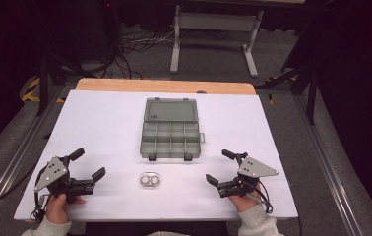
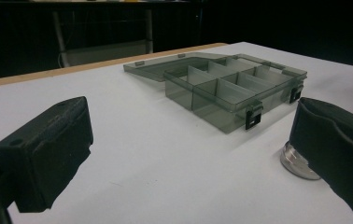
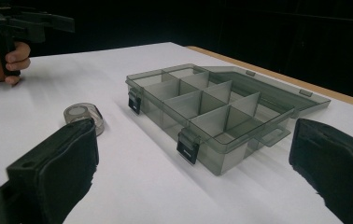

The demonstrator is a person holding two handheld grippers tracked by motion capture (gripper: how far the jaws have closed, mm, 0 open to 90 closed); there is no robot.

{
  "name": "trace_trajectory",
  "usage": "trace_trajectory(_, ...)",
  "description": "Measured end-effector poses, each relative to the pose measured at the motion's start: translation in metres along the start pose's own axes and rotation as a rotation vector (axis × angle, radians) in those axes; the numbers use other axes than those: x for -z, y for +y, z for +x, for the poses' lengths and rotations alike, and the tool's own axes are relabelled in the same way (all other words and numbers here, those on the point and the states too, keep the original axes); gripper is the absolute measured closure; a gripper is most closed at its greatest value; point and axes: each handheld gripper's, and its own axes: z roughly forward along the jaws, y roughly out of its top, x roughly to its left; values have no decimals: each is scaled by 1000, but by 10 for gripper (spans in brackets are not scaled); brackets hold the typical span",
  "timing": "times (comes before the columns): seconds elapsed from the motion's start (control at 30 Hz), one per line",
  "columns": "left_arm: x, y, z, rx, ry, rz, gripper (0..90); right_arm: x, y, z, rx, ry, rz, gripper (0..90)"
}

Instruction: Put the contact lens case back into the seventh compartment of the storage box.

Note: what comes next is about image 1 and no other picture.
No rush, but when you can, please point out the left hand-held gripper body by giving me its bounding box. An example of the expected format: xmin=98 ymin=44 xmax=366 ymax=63
xmin=33 ymin=155 xmax=96 ymax=205

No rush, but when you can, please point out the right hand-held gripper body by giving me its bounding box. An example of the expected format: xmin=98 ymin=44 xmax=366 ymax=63
xmin=217 ymin=151 xmax=279 ymax=199

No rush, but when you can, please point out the person's right hand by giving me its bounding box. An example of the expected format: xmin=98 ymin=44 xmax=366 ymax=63
xmin=227 ymin=182 xmax=265 ymax=213

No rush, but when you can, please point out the person's left hand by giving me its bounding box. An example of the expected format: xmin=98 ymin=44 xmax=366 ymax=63
xmin=44 ymin=193 xmax=87 ymax=226

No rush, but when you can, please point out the white table mat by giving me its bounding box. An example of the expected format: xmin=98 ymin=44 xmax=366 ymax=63
xmin=13 ymin=89 xmax=299 ymax=222

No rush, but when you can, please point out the small clear contact lens case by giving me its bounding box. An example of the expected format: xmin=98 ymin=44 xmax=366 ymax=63
xmin=139 ymin=171 xmax=162 ymax=190

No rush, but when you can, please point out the grey clear plastic compartment box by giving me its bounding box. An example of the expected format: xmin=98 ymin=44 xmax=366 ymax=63
xmin=139 ymin=96 xmax=206 ymax=162

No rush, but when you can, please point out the yellow black hazard tape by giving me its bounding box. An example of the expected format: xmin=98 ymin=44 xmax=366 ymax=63
xmin=21 ymin=76 xmax=66 ymax=104

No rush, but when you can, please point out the black tripod stand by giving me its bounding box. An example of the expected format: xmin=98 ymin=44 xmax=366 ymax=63
xmin=35 ymin=53 xmax=89 ymax=117
xmin=255 ymin=48 xmax=321 ymax=126

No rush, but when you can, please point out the right hand-held gripper black cable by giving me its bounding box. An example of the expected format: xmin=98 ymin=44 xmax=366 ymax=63
xmin=246 ymin=179 xmax=275 ymax=214

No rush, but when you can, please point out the hand-held gripper black cable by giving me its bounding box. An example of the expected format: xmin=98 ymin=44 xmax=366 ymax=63
xmin=246 ymin=179 xmax=275 ymax=214
xmin=30 ymin=175 xmax=50 ymax=224

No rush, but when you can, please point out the left hand-held gripper black cable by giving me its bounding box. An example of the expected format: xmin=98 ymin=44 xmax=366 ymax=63
xmin=30 ymin=175 xmax=50 ymax=224

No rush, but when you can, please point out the metal floor rail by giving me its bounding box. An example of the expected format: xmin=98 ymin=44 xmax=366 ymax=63
xmin=0 ymin=83 xmax=64 ymax=227
xmin=294 ymin=94 xmax=365 ymax=236

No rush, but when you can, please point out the bundle of floor cables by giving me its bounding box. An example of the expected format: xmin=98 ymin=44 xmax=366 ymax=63
xmin=101 ymin=29 xmax=231 ymax=80

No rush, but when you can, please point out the grey metal table frame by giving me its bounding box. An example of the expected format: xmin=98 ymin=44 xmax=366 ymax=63
xmin=169 ymin=3 xmax=265 ymax=79

